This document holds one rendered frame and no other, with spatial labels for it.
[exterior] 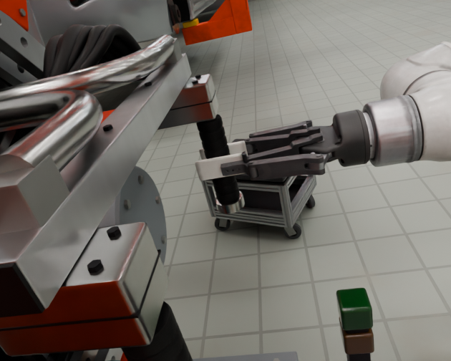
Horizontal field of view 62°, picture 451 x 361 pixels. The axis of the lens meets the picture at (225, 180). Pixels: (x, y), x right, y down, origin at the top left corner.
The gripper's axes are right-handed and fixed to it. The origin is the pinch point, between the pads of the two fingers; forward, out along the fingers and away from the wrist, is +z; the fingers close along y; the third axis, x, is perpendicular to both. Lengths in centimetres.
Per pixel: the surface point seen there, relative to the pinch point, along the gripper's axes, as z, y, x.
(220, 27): 37, 343, -22
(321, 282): -14, 56, -83
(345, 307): -13.7, -14.1, -16.8
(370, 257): -34, 66, -83
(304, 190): -14, 96, -67
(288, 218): -5, 79, -68
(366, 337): -15.9, -14.7, -22.3
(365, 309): -16.1, -14.6, -17.0
